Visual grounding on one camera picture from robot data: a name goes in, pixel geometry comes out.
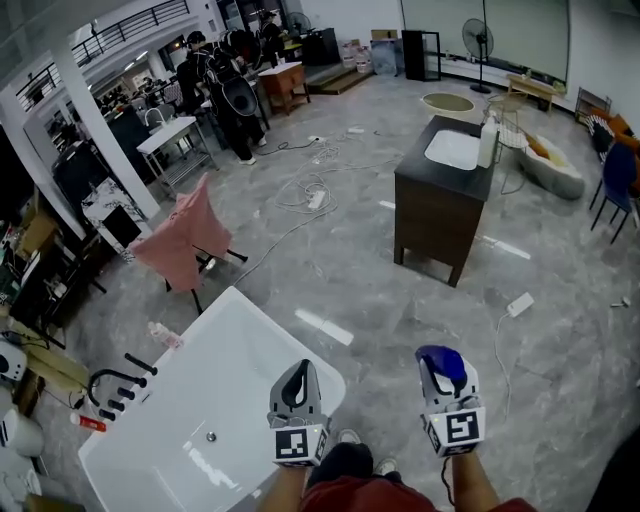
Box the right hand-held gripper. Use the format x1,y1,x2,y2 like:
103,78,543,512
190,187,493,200
418,355,488,459

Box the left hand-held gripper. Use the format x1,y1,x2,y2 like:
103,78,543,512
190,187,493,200
267,358,332,469

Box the glossy blue bottle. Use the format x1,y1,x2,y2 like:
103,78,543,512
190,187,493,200
415,344,468,397

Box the white bathtub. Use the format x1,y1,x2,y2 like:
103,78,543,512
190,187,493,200
77,285,347,512

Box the person's right forearm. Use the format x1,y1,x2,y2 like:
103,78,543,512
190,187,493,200
442,451,502,512

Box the person's left forearm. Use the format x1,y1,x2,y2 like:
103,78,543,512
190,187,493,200
258,462,312,512

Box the clear pink bottle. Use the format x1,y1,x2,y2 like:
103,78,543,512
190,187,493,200
146,320,185,350

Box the black bathtub faucet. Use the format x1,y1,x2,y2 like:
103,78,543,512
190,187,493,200
87,352,159,422

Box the white pump bottle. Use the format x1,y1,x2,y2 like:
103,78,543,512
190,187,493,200
476,109,501,169

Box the person's black-clad leg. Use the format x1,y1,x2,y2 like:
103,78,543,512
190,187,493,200
305,441,375,490

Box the person's red shorts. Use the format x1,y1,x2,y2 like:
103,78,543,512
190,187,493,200
298,473,540,512

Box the black towel rack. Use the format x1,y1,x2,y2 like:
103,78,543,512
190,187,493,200
163,243,249,317

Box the dark wooden vanity cabinet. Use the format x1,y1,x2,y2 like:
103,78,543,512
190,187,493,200
392,114,501,289

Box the orange tube with white cap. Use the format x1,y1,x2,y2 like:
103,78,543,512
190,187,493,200
69,411,108,434

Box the white sink basin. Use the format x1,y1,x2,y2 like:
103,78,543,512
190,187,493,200
423,128,483,172

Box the beige cushion bed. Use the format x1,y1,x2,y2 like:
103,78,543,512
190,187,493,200
516,133,587,202

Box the marble pattern cabinet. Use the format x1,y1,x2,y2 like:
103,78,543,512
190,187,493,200
80,178,152,265

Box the cluttered wooden workbench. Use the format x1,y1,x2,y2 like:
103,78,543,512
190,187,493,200
0,314,92,396

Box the blue chair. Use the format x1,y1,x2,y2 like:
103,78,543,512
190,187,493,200
588,141,640,246

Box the white bucket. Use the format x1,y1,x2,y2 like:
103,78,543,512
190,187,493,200
0,406,47,459

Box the round green mat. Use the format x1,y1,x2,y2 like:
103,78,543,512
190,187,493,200
421,91,476,115

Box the white round appliance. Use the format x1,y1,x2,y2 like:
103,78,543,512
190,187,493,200
0,339,28,385

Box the white sink table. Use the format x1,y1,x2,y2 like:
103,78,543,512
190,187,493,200
135,106,220,200

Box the brown wooden cabinet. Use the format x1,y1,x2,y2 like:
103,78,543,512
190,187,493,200
256,61,312,118

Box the wooden step platform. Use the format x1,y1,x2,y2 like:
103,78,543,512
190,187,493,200
305,63,377,96

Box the light wooden bench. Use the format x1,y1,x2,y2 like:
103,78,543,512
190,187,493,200
505,73,562,113

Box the black glass-door cabinet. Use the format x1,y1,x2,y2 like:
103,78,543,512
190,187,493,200
400,29,443,83

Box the grey marble slab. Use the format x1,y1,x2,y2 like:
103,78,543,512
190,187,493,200
370,37,404,77

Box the black standing fan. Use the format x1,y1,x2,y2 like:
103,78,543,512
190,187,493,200
286,10,312,39
460,17,496,96

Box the black balcony railing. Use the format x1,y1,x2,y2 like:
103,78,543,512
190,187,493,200
13,0,192,112

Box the white power strip with cable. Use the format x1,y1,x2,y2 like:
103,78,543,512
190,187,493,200
493,291,536,422

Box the tangle of white cables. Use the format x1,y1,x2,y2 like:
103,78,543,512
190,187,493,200
232,127,404,286

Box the white wire chair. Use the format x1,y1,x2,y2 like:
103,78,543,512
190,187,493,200
481,94,532,197

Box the metal wire rack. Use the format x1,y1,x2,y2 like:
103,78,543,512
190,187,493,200
574,85,613,127

